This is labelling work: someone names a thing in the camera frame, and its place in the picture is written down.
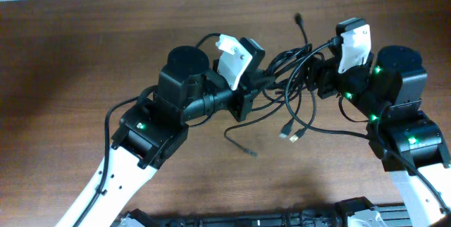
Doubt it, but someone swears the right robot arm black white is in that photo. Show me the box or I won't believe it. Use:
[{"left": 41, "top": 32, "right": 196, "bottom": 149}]
[{"left": 304, "top": 45, "right": 450, "bottom": 226}]

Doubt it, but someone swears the black USB cable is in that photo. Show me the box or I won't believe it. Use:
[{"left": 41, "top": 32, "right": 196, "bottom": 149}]
[{"left": 223, "top": 13, "right": 314, "bottom": 157}]

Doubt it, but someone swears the right camera black cable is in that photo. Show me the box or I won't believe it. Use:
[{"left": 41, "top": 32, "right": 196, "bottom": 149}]
[{"left": 284, "top": 36, "right": 451, "bottom": 217}]

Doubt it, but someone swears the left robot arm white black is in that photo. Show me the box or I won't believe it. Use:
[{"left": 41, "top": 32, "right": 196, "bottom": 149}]
[{"left": 57, "top": 38, "right": 273, "bottom": 226}]

